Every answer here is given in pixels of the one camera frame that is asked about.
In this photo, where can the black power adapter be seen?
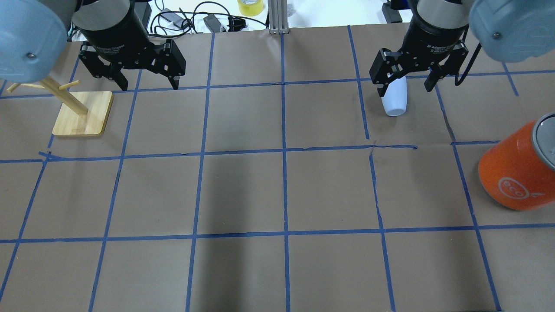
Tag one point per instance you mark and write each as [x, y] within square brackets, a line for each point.
[213, 24]

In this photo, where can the yellow tape roll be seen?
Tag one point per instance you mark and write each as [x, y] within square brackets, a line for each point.
[250, 7]

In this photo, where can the wooden mug tree stand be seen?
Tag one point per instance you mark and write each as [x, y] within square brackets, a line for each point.
[82, 114]

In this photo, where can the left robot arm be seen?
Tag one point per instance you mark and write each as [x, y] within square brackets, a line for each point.
[33, 34]

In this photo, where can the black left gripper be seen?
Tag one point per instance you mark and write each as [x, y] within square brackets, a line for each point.
[113, 31]

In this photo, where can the orange canister with grey lid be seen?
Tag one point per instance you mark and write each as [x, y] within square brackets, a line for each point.
[519, 171]

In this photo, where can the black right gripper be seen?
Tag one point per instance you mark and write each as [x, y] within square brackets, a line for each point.
[435, 36]

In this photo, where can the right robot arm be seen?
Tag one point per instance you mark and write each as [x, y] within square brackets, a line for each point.
[506, 30]

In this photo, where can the light blue cup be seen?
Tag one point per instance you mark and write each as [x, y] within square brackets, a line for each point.
[395, 100]

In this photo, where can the aluminium frame post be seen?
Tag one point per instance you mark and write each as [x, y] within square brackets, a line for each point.
[277, 17]

